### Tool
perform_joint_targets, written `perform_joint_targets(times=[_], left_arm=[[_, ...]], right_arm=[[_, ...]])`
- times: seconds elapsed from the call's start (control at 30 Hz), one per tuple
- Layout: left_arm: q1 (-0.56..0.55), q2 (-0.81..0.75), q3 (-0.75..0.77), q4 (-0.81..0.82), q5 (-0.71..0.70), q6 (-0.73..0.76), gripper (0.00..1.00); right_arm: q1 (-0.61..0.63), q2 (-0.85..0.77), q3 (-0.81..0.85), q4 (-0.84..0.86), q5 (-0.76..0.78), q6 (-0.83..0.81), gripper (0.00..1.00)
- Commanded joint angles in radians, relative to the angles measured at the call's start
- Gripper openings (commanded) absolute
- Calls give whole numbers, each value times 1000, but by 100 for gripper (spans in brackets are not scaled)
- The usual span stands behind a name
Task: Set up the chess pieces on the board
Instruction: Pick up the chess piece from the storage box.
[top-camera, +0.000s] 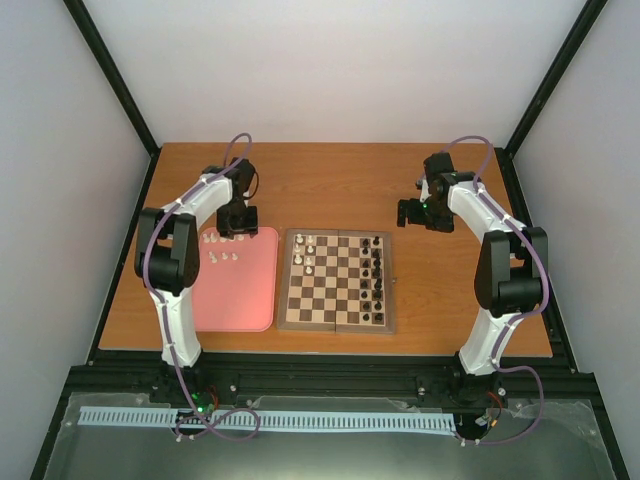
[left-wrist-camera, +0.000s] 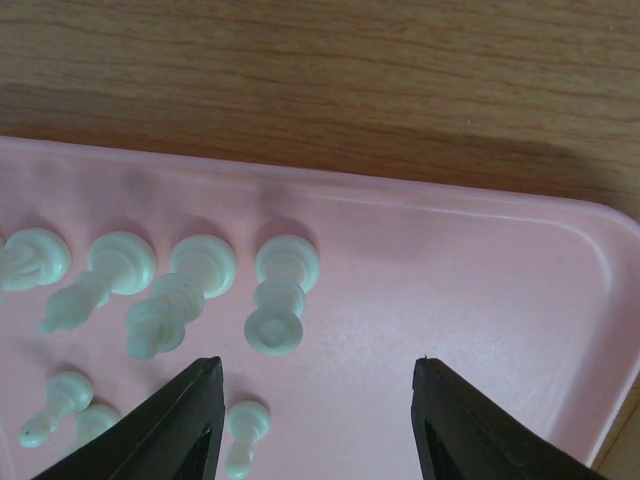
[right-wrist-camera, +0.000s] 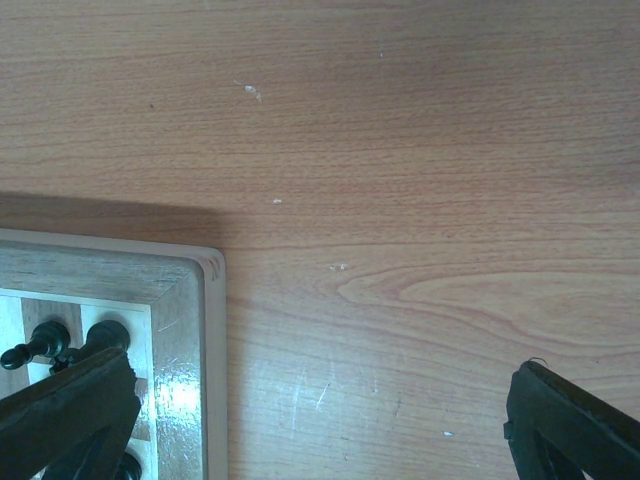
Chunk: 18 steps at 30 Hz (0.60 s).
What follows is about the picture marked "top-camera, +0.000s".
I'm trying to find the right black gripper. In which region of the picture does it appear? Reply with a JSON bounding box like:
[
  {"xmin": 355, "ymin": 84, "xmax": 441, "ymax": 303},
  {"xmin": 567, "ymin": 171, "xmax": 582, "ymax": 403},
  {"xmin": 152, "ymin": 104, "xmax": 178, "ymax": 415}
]
[{"xmin": 397, "ymin": 198, "xmax": 453, "ymax": 233}]

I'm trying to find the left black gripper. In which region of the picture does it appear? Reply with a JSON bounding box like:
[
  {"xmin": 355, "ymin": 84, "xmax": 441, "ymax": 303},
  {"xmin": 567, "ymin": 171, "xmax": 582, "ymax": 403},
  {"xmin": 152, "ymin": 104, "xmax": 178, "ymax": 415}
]
[{"xmin": 216, "ymin": 199, "xmax": 257, "ymax": 239}]

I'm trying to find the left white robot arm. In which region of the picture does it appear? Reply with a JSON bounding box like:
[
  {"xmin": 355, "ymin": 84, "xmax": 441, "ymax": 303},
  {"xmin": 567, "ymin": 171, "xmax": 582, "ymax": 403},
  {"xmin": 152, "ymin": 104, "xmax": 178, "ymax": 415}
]
[{"xmin": 134, "ymin": 157, "xmax": 258, "ymax": 403}]

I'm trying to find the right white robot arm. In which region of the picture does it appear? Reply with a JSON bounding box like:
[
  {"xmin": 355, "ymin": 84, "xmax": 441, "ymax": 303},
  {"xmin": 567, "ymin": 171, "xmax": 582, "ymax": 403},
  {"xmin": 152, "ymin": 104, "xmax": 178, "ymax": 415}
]
[{"xmin": 397, "ymin": 152, "xmax": 550, "ymax": 376}]

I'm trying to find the white chess pieces row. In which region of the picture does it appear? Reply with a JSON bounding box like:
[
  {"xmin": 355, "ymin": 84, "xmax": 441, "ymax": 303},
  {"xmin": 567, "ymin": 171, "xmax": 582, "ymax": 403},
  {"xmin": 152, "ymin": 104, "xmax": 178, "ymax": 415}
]
[{"xmin": 200, "ymin": 230, "xmax": 247, "ymax": 264}]

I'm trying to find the wooden chess board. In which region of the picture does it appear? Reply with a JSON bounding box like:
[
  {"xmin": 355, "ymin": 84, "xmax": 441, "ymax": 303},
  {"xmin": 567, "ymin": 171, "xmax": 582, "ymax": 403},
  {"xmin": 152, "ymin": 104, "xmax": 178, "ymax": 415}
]
[{"xmin": 277, "ymin": 229, "xmax": 396, "ymax": 335}]

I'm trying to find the pink plastic tray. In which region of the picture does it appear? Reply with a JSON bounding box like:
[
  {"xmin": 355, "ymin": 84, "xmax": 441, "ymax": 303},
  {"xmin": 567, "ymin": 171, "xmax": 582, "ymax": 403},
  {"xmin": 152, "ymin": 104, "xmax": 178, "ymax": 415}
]
[{"xmin": 192, "ymin": 227, "xmax": 279, "ymax": 332}]

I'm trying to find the black aluminium frame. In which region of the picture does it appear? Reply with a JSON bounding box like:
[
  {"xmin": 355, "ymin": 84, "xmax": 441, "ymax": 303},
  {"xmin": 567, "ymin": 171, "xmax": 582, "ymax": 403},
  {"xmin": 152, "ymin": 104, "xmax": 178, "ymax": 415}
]
[{"xmin": 31, "ymin": 1, "xmax": 629, "ymax": 479}]

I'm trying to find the light blue cable duct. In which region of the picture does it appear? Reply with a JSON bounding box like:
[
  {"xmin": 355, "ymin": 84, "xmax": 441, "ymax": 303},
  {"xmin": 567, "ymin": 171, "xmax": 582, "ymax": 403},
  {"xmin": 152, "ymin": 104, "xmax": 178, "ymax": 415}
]
[{"xmin": 77, "ymin": 406, "xmax": 456, "ymax": 435}]

